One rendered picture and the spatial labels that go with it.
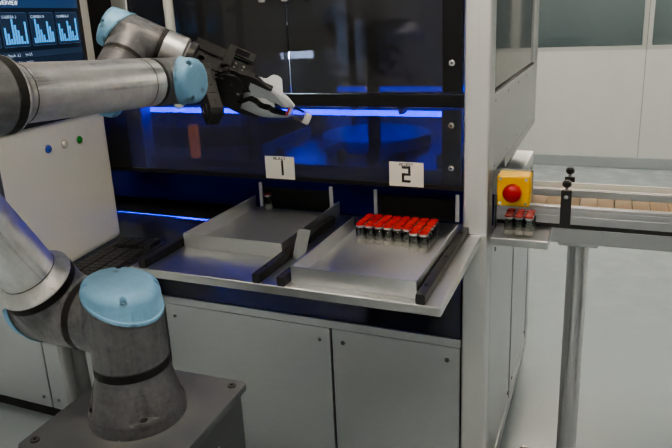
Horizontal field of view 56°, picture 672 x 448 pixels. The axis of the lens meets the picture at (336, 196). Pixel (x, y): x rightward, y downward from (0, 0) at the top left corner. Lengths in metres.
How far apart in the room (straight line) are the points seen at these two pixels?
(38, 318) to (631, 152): 5.55
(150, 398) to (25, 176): 0.77
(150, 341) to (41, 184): 0.77
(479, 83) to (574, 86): 4.63
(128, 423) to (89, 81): 0.50
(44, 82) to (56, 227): 0.91
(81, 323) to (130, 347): 0.08
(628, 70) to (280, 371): 4.72
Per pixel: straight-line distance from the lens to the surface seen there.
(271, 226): 1.64
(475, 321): 1.63
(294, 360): 1.87
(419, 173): 1.53
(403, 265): 1.35
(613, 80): 6.06
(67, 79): 0.90
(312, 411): 1.93
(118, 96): 0.96
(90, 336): 1.03
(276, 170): 1.67
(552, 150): 6.17
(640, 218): 1.61
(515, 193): 1.46
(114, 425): 1.07
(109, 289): 1.01
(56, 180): 1.74
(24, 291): 1.06
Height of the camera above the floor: 1.39
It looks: 16 degrees down
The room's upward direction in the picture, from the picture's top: 3 degrees counter-clockwise
